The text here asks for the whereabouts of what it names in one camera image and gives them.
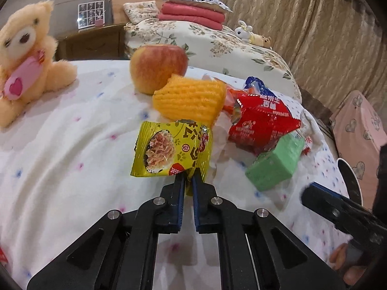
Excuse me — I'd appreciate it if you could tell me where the floral pillow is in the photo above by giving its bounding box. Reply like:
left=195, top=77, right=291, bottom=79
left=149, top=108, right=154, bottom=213
left=123, top=1, right=159, bottom=24

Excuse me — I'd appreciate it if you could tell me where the orange foam net sleeve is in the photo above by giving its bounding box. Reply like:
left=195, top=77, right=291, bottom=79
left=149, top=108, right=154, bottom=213
left=152, top=74, right=227, bottom=127

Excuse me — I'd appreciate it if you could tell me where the folded red blanket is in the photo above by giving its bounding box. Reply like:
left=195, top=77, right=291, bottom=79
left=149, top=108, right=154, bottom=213
left=157, top=2, right=225, bottom=31

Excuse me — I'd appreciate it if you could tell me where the black white photo frame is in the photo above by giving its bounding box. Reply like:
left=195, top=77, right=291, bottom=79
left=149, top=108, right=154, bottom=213
left=77, top=0, right=106, bottom=29

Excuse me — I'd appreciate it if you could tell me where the white rabbit plush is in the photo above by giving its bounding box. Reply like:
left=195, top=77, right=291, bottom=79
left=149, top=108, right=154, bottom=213
left=234, top=20, right=254, bottom=43

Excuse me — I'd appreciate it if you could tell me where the floral bed cover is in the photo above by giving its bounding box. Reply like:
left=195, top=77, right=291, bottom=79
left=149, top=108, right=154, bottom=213
left=124, top=18, right=302, bottom=102

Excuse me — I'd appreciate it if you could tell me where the blue snack wrapper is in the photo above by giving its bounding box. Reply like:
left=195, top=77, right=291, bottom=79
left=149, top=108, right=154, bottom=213
left=244, top=76, right=276, bottom=97

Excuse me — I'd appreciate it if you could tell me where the white flower-dotted bedsheet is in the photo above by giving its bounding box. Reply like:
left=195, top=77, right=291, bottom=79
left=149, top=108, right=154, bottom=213
left=1, top=60, right=348, bottom=288

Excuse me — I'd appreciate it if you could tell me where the blue dotted pillow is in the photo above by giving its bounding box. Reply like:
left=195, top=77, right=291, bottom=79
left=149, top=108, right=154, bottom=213
left=163, top=0, right=233, bottom=14

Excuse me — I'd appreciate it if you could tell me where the wooden nightstand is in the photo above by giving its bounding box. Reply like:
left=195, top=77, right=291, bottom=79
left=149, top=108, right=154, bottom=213
left=55, top=24, right=125, bottom=61

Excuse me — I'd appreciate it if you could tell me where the green paper box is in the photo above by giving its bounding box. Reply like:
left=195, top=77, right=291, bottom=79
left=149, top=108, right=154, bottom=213
left=245, top=131, right=305, bottom=191

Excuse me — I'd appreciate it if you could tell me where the yellow bear plush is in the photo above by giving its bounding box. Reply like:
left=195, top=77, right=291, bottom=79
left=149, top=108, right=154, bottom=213
left=249, top=33, right=272, bottom=49

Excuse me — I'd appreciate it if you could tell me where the person's right hand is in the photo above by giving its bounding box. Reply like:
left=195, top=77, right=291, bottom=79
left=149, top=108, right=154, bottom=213
left=329, top=243, right=367, bottom=286

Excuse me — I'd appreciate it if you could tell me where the red apple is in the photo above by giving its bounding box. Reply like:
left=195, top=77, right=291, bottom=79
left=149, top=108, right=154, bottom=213
left=129, top=44, right=188, bottom=95

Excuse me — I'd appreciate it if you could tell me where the beige patterned curtain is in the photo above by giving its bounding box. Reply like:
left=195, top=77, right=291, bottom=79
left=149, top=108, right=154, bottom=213
left=221, top=0, right=386, bottom=117

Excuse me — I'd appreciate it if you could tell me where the cream teddy bear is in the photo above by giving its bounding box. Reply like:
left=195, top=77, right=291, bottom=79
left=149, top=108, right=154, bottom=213
left=1, top=0, right=77, bottom=128

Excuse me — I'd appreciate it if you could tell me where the red snack bag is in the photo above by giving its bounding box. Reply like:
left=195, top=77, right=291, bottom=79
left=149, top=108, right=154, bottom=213
left=228, top=94, right=301, bottom=154

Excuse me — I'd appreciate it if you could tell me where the yellow snack packet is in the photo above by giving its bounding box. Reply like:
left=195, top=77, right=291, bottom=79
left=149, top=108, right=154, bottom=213
left=131, top=120, right=213, bottom=179

